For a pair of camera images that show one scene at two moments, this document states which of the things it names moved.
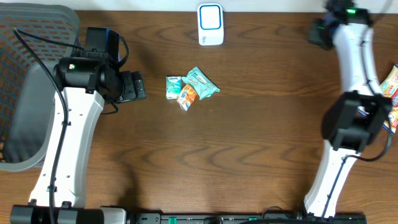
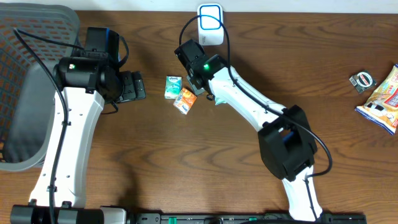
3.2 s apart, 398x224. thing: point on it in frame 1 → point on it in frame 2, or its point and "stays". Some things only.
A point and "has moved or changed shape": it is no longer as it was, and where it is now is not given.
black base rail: x=209 y=218 stays
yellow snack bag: x=389 y=88 stays
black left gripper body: x=131 y=86 stays
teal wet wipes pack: x=204 y=86 has moved or changed shape
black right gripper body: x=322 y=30 → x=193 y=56
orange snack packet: x=186 y=97 has moved or changed shape
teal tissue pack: x=173 y=84 stays
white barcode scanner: x=210 y=24 stays
